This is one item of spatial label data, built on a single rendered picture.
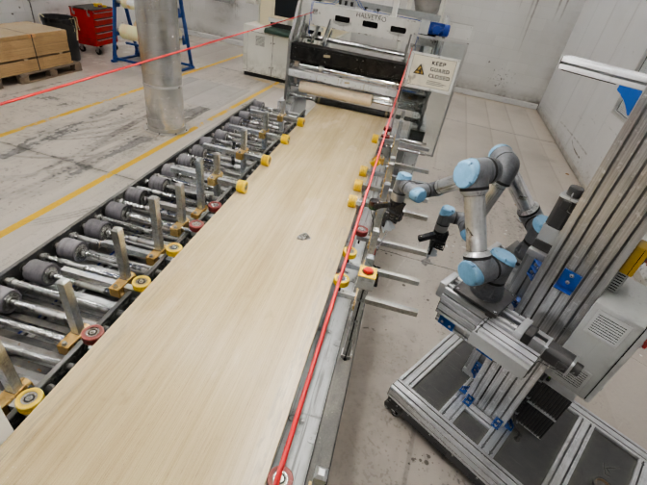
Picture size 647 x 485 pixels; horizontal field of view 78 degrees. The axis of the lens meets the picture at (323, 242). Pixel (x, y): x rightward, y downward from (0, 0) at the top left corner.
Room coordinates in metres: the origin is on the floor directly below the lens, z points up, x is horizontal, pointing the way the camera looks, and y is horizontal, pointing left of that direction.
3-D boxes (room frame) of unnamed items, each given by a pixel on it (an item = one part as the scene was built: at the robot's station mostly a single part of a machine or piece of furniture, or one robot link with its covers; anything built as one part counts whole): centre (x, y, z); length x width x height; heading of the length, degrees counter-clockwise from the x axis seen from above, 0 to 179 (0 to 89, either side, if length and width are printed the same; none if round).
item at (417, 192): (1.85, -0.42, 1.32); 0.11 x 0.11 x 0.08; 33
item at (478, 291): (1.49, -0.80, 1.09); 0.15 x 0.15 x 0.10
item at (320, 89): (4.42, -0.06, 1.05); 1.43 x 0.12 x 0.12; 83
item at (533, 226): (1.87, -1.12, 1.21); 0.13 x 0.12 x 0.14; 0
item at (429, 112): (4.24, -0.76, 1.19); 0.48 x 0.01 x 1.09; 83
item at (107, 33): (8.53, 5.24, 0.41); 0.76 x 0.48 x 0.81; 176
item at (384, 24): (4.70, -0.09, 0.95); 1.65 x 0.70 x 1.90; 83
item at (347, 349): (1.25, -0.20, 0.93); 0.05 x 0.05 x 0.45; 83
